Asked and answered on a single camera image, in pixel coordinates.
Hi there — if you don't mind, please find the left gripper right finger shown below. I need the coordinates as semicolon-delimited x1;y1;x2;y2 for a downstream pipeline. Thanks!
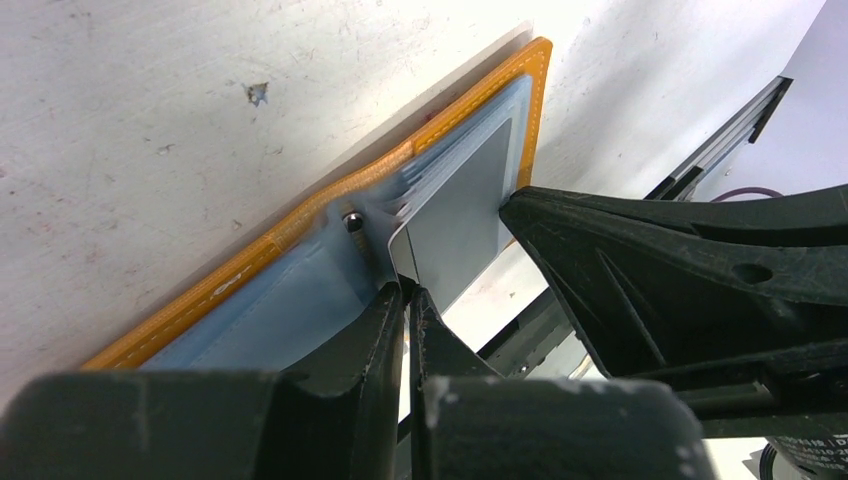
409;288;714;479

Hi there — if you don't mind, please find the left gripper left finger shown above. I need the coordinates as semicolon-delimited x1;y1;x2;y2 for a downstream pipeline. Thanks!
1;282;406;479

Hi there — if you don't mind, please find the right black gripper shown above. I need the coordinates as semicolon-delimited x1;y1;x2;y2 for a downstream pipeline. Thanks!
499;186;847;479

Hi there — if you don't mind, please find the yellow leather card holder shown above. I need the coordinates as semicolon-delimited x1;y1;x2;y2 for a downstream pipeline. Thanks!
86;37;552;370

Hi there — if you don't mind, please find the silver grey credit card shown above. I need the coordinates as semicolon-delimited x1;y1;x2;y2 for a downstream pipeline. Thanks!
389;119;514;311

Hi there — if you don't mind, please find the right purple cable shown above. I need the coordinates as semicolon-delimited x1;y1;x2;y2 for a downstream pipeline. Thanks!
710;186;784;203

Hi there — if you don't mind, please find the aluminium rail frame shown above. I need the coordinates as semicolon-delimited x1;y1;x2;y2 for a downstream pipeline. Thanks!
645;76;793;201

